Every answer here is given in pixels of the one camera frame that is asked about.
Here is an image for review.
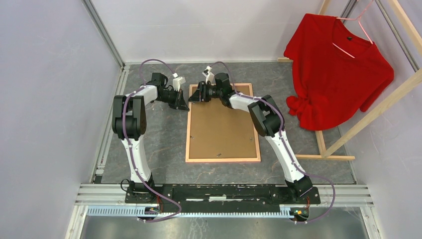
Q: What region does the pink clothes hanger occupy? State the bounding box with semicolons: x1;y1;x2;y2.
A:
332;0;377;59

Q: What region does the red t-shirt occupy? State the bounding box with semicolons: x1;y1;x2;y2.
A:
284;13;394;131

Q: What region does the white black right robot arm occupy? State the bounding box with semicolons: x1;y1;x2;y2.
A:
188;70;313;203

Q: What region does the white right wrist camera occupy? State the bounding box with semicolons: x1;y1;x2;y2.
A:
202;65;214;84

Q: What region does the aluminium rail frame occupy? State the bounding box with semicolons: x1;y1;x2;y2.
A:
64;0;383;239

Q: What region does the brown backing board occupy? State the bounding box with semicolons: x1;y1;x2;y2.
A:
185;99;261;163

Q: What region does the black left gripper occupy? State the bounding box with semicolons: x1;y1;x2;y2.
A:
156;89;191;113

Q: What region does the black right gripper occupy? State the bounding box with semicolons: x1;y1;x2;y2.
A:
187;82;221;103

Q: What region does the wooden clothes rack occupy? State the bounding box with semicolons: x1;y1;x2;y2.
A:
277;0;422;162

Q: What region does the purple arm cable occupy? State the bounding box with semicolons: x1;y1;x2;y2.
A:
210;61;336;224
121;59;183;223

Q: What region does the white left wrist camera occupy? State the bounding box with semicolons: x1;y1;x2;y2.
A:
172;73;186;92

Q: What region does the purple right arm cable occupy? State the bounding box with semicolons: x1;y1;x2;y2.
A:
210;61;336;224

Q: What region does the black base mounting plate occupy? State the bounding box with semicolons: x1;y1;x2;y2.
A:
125;184;321;213

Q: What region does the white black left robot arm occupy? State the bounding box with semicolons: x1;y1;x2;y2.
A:
111;73;189;203

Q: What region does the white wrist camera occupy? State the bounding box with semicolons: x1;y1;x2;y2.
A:
172;73;186;92
202;65;214;84

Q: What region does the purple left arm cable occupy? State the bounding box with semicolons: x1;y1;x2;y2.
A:
121;59;183;223

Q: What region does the pink wooden picture frame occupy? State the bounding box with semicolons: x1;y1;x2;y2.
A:
185;83;261;164

